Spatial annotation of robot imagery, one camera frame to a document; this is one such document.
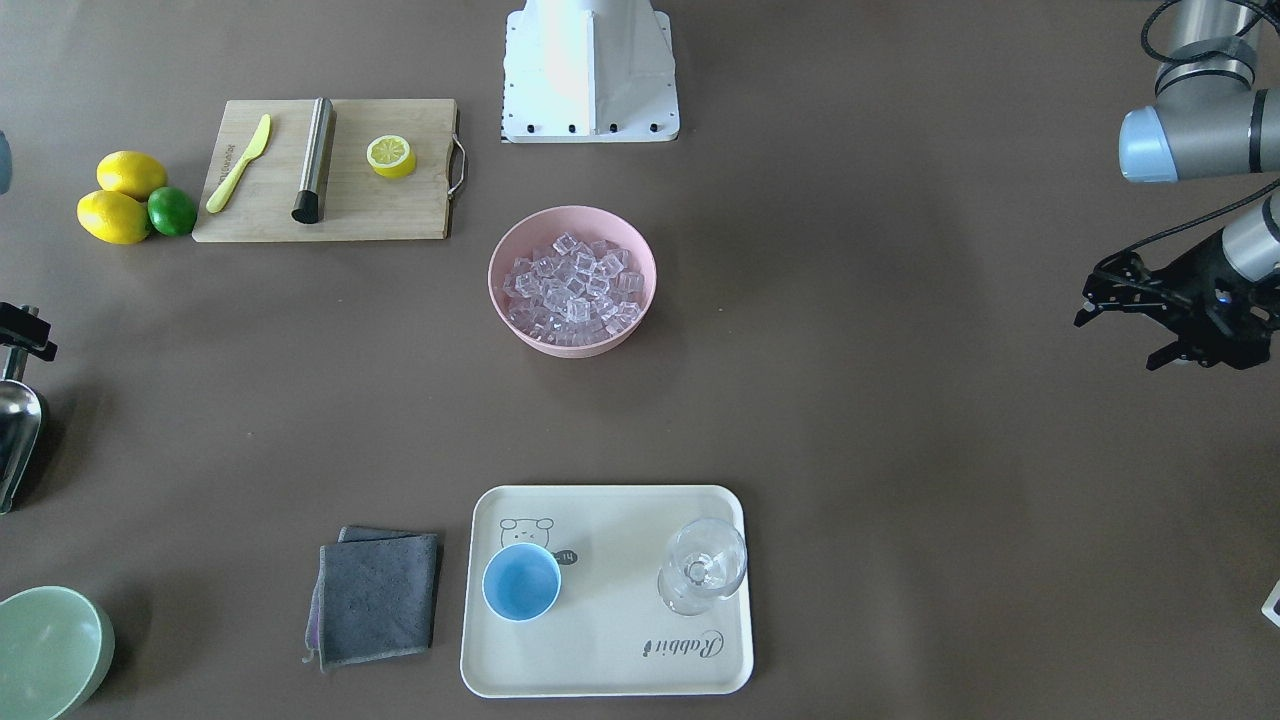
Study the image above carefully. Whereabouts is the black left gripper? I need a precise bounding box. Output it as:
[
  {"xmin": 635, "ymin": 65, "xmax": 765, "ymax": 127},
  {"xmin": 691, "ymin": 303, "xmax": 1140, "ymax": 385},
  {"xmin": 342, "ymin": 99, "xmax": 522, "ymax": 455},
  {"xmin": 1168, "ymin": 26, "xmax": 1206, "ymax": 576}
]
[{"xmin": 1074, "ymin": 231, "xmax": 1277, "ymax": 372}]

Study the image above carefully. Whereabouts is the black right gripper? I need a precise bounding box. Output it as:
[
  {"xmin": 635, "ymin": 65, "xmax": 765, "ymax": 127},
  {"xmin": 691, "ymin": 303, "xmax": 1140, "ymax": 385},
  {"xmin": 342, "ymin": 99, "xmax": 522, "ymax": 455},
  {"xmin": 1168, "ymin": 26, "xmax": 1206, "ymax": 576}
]
[{"xmin": 1, "ymin": 302, "xmax": 58, "ymax": 363}]

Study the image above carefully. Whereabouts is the steel ice scoop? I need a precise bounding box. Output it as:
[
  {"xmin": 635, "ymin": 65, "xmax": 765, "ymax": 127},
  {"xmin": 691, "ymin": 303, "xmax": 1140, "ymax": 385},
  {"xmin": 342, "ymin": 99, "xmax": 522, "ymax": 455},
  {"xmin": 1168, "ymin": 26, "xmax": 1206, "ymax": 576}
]
[{"xmin": 1, "ymin": 346, "xmax": 45, "ymax": 514}]

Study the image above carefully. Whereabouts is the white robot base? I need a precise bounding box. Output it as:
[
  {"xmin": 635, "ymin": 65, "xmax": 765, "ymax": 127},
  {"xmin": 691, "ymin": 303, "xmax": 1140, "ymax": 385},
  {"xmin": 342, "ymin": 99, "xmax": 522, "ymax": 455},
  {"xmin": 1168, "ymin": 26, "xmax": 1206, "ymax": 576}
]
[{"xmin": 500, "ymin": 1, "xmax": 681, "ymax": 143}]

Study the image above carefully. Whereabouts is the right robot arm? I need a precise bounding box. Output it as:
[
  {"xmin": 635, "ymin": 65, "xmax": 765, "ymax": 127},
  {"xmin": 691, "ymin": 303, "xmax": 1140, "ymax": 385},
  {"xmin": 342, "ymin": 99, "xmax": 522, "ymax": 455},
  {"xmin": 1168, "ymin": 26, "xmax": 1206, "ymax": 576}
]
[{"xmin": 1, "ymin": 132, "xmax": 58, "ymax": 363}]

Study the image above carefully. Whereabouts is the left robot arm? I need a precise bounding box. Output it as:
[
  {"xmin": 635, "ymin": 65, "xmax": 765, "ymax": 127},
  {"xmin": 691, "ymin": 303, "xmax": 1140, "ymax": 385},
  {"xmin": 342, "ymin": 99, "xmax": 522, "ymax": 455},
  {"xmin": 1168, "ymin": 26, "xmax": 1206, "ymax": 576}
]
[{"xmin": 1074, "ymin": 1, "xmax": 1279, "ymax": 370}]

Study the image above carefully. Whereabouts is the clear ice cubes pile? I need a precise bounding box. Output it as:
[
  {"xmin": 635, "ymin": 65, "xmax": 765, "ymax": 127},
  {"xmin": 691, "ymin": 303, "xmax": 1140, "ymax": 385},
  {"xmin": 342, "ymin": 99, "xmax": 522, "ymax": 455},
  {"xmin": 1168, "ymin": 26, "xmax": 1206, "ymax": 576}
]
[{"xmin": 500, "ymin": 233, "xmax": 646, "ymax": 347}]

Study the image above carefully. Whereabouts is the blue cup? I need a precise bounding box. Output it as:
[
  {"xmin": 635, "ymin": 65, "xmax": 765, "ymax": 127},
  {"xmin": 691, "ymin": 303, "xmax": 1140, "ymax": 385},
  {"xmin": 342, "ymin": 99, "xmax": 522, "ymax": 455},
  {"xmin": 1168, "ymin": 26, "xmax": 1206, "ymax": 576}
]
[{"xmin": 481, "ymin": 543, "xmax": 562, "ymax": 623}]

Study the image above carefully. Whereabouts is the yellow lemon lower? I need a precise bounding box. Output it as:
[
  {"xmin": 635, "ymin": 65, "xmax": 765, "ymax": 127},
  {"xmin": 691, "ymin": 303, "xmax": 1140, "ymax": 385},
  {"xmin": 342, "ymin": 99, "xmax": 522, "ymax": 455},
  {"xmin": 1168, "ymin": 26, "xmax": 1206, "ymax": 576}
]
[{"xmin": 76, "ymin": 190, "xmax": 152, "ymax": 245}]

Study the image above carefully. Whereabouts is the yellow lemon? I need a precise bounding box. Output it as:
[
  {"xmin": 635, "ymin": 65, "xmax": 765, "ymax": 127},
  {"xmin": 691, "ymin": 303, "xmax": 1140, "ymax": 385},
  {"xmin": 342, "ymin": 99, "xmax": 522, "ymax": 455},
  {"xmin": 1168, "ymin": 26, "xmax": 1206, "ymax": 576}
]
[
  {"xmin": 95, "ymin": 150, "xmax": 168, "ymax": 202},
  {"xmin": 76, "ymin": 190, "xmax": 152, "ymax": 245}
]

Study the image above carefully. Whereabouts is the green lime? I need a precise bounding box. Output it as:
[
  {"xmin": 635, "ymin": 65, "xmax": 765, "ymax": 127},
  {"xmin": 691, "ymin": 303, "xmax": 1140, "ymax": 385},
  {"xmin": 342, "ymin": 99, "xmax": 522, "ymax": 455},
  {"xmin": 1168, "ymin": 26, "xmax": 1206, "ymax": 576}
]
[{"xmin": 146, "ymin": 186, "xmax": 198, "ymax": 237}]

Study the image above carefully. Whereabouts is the yellow lemon upper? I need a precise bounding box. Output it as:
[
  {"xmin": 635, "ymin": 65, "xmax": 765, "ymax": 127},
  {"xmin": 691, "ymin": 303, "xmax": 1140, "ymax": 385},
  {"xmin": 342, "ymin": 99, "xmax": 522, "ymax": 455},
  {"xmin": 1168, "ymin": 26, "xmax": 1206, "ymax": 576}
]
[{"xmin": 95, "ymin": 150, "xmax": 168, "ymax": 202}]

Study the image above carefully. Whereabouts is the yellow plastic knife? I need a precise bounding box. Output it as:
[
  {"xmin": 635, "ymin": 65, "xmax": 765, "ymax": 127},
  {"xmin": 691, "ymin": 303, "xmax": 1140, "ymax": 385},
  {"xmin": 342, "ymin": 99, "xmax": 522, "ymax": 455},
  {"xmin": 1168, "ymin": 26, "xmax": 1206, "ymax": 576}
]
[{"xmin": 205, "ymin": 114, "xmax": 273, "ymax": 214}]

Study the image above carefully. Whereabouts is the wooden cutting board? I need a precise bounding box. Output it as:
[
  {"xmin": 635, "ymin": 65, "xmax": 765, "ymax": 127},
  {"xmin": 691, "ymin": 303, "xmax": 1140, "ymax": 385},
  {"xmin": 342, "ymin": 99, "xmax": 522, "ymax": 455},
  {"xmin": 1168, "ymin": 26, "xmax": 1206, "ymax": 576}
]
[{"xmin": 192, "ymin": 99, "xmax": 460, "ymax": 243}]

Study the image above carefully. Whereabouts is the steel muddler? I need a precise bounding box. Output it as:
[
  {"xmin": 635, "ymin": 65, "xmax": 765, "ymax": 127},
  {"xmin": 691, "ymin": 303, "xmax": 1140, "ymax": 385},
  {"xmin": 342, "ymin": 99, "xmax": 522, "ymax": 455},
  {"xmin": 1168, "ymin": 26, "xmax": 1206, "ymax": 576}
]
[{"xmin": 291, "ymin": 97, "xmax": 337, "ymax": 224}]

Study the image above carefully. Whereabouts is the green bowl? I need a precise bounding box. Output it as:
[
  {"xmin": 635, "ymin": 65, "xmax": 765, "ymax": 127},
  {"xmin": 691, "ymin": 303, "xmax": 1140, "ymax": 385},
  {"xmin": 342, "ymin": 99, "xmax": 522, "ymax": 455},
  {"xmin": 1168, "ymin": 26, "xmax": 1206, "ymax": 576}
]
[{"xmin": 1, "ymin": 585, "xmax": 115, "ymax": 719}]

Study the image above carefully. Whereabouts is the half lemon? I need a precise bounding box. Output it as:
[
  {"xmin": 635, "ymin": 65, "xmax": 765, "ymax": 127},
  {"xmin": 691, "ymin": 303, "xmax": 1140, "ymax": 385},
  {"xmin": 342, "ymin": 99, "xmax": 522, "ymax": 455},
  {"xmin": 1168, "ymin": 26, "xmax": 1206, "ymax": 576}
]
[{"xmin": 365, "ymin": 135, "xmax": 417, "ymax": 179}]

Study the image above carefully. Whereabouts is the grey folded cloth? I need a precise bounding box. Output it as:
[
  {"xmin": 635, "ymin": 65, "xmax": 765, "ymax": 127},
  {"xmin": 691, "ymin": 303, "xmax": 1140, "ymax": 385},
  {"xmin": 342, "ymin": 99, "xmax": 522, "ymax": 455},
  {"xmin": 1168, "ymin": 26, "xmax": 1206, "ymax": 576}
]
[{"xmin": 303, "ymin": 525, "xmax": 442, "ymax": 673}]

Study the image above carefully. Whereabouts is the clear wine glass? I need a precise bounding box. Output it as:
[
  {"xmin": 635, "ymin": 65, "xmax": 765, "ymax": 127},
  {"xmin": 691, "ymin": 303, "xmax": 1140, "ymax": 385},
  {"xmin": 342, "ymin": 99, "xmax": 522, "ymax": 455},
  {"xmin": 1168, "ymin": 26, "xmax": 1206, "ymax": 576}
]
[{"xmin": 657, "ymin": 518, "xmax": 748, "ymax": 616}]

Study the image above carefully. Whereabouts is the pink bowl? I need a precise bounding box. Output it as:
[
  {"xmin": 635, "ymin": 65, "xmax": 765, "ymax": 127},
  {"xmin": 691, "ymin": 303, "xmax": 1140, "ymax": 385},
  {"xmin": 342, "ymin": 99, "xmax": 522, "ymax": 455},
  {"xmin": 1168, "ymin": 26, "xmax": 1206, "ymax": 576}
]
[{"xmin": 488, "ymin": 206, "xmax": 657, "ymax": 357}]

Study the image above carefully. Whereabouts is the cream rabbit tray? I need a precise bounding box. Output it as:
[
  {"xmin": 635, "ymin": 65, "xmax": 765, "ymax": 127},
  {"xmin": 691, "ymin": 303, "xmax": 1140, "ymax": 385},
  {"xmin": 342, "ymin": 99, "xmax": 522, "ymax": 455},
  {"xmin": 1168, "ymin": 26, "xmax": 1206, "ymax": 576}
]
[{"xmin": 460, "ymin": 484, "xmax": 755, "ymax": 698}]

